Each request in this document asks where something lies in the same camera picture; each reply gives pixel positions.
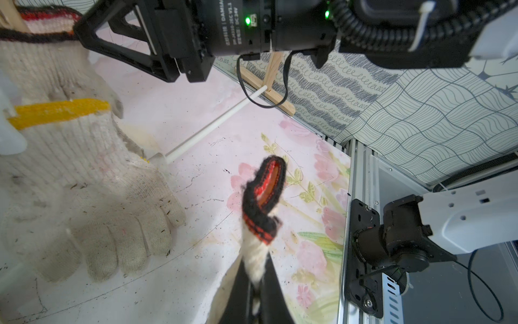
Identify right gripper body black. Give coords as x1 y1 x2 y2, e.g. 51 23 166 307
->
137 1 337 82

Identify orange clothes peg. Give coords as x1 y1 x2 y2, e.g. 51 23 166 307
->
0 0 30 33

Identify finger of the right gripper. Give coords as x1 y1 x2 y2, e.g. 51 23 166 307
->
72 0 181 84

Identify wooden drying rack frame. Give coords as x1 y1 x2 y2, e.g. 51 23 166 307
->
0 50 297 292

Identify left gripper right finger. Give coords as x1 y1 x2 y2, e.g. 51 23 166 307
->
258 255 295 324

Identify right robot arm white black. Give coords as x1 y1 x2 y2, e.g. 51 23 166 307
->
74 1 517 247

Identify white clothes peg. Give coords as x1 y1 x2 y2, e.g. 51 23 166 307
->
1 71 28 155

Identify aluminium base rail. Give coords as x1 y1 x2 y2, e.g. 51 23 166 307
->
337 139 404 323

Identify beige knit gloves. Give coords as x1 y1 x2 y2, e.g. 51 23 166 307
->
204 154 288 324

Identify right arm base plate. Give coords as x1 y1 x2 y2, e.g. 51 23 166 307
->
343 198 383 319

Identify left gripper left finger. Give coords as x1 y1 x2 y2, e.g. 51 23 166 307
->
219 261 253 324

